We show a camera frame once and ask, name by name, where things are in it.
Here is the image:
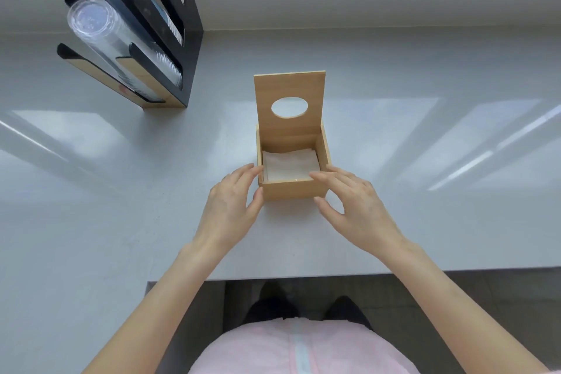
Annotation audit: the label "person's right hand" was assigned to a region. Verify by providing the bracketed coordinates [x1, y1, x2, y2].
[309, 164, 406, 261]

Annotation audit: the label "person's left hand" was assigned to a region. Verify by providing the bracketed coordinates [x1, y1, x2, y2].
[192, 163, 265, 256]

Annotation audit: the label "wooden box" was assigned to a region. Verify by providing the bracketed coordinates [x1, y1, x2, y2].
[255, 123, 333, 202]

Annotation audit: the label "white tissue paper sheet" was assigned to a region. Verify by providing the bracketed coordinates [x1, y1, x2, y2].
[262, 148, 321, 183]

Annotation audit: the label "wooden lid with oval hole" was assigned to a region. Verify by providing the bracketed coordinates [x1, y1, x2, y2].
[254, 71, 327, 138]

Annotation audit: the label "person's right forearm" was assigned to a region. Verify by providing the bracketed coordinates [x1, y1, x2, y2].
[378, 240, 549, 374]

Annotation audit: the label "person's left forearm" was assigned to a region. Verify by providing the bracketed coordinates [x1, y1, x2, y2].
[83, 240, 228, 374]

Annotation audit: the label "dark blue trousers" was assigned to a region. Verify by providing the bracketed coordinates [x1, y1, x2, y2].
[243, 295, 374, 331]

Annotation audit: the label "pink garment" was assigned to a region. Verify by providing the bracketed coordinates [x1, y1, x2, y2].
[188, 317, 421, 374]

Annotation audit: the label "black cup holder rack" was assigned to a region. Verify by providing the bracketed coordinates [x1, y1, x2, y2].
[56, 0, 205, 109]

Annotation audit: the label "stack of clear plastic cups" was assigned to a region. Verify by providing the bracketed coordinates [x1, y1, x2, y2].
[66, 0, 183, 103]

